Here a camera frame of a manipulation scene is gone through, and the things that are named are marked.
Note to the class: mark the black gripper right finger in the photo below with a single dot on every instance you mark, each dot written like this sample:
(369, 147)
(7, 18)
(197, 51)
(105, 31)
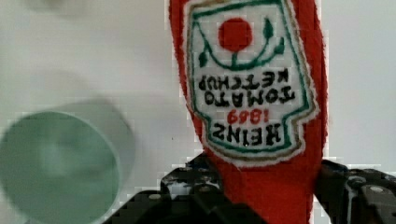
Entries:
(356, 196)

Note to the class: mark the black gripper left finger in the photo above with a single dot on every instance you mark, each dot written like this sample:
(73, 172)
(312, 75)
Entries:
(192, 194)

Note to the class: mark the red plush ketchup bottle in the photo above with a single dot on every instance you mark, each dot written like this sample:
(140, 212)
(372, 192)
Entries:
(254, 79)

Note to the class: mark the mint green cup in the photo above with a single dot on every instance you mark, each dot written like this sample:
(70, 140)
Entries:
(68, 164)

